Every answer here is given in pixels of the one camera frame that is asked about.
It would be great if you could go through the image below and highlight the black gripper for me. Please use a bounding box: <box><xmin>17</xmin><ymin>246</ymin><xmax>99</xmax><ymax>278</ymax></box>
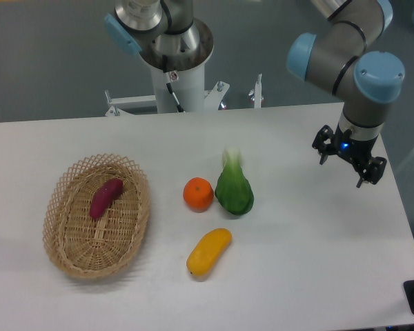
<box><xmin>312</xmin><ymin>125</ymin><xmax>387</xmax><ymax>188</ymax></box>

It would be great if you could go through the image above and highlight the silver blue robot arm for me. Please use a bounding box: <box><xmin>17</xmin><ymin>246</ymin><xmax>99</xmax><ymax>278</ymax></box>
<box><xmin>104</xmin><ymin>1</ymin><xmax>405</xmax><ymax>184</ymax></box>

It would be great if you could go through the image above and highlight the purple sweet potato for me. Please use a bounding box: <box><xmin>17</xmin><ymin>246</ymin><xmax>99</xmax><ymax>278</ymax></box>
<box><xmin>89</xmin><ymin>178</ymin><xmax>124</xmax><ymax>219</ymax></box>

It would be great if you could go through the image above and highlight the woven wicker oval basket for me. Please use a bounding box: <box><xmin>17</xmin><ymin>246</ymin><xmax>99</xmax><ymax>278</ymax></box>
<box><xmin>43</xmin><ymin>154</ymin><xmax>150</xmax><ymax>279</ymax></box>

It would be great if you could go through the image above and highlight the green bok choy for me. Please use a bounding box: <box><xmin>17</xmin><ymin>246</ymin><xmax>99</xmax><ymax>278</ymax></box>
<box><xmin>215</xmin><ymin>149</ymin><xmax>254</xmax><ymax>216</ymax></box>

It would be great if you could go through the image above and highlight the orange fruit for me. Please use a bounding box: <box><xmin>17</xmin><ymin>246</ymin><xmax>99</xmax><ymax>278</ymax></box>
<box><xmin>183</xmin><ymin>177</ymin><xmax>214</xmax><ymax>212</ymax></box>

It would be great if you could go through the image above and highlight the yellow mango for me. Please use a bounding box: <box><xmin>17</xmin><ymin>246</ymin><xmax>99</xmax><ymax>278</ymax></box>
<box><xmin>186</xmin><ymin>228</ymin><xmax>233</xmax><ymax>277</ymax></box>

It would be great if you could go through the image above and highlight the white metal frame bracket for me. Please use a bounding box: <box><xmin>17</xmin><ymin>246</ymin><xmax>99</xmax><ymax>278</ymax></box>
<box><xmin>103</xmin><ymin>72</ymin><xmax>265</xmax><ymax>117</ymax></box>

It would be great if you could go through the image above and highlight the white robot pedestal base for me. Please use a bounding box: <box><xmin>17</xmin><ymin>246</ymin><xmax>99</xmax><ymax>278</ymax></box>
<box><xmin>140</xmin><ymin>19</ymin><xmax>214</xmax><ymax>109</ymax></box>

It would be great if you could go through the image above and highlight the black cable on pedestal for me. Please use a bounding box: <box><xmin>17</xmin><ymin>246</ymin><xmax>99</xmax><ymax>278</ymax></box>
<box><xmin>161</xmin><ymin>54</ymin><xmax>186</xmax><ymax>114</ymax></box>

